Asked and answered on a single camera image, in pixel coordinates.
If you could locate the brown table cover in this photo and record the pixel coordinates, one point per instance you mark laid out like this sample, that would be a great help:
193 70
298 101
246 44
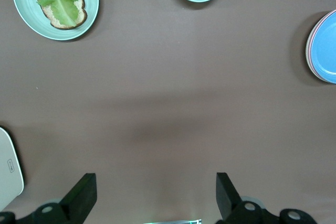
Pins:
168 77

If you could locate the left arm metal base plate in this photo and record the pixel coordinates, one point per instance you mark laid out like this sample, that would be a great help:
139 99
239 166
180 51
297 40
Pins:
173 221

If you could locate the mint green plate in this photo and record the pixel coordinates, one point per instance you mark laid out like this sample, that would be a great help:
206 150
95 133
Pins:
23 6

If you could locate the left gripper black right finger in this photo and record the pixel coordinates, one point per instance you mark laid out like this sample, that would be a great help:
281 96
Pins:
227 197

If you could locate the blue shallow dish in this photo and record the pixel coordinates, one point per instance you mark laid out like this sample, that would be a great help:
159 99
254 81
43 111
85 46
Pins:
326 48

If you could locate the beige rounded flat board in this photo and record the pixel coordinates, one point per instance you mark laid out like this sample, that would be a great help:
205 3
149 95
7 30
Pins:
8 166

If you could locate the bread slice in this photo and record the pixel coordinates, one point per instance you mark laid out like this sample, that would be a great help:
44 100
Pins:
78 7

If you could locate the beige shallow dish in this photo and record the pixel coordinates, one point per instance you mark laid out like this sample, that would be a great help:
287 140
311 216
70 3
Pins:
306 51

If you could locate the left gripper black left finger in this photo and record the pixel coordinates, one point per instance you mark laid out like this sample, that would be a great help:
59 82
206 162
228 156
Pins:
78 197

